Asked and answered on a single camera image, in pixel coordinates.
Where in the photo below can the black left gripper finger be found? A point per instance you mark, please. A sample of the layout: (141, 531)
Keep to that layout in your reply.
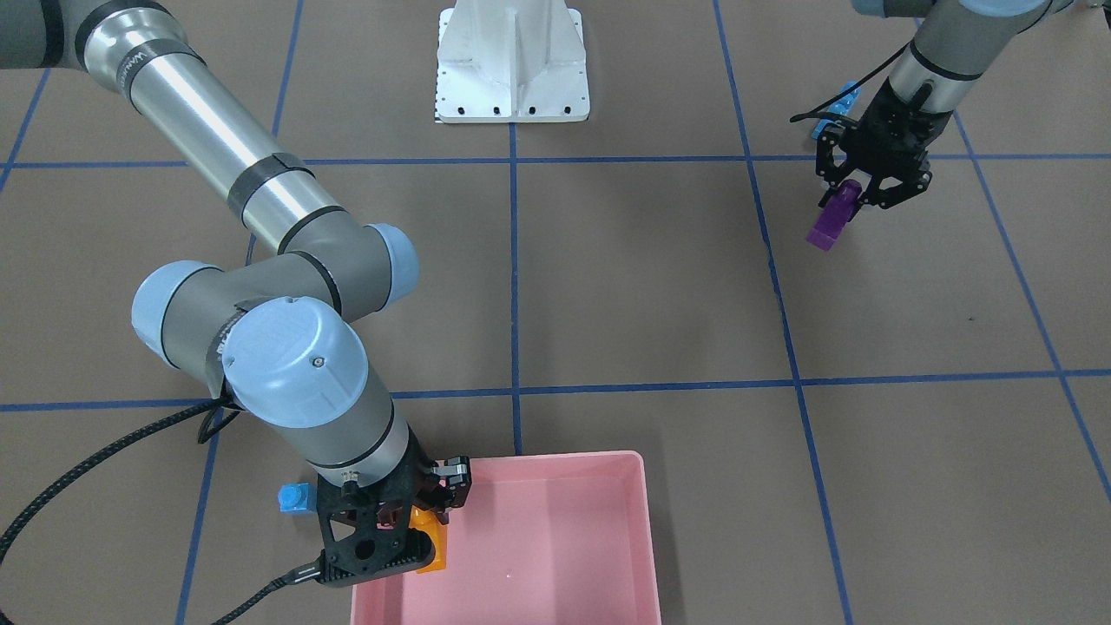
(894, 180)
(830, 138)

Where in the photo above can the long blue studded block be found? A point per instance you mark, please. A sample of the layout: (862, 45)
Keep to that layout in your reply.
(842, 106)

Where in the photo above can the orange sloped block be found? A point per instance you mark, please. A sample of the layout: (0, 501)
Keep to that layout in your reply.
(430, 523)

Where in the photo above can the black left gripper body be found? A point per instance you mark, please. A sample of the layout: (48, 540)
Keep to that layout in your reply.
(896, 121)

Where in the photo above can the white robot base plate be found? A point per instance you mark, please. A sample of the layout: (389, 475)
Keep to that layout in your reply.
(511, 62)

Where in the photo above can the small blue block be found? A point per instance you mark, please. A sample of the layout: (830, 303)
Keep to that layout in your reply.
(297, 499)

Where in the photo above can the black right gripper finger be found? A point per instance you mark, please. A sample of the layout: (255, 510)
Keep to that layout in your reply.
(445, 486)
(392, 515)

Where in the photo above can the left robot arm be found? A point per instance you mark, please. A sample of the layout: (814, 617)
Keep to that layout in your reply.
(953, 47)

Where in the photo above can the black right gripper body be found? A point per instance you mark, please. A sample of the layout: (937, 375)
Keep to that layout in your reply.
(453, 487)

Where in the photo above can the pink plastic box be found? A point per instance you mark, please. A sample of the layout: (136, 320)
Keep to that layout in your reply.
(548, 539)

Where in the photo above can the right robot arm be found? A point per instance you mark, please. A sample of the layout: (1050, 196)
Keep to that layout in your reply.
(92, 204)

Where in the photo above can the brown table mat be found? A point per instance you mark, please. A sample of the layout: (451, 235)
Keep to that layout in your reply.
(909, 429)

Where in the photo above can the purple long block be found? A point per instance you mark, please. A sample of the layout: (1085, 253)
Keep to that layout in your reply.
(837, 210)

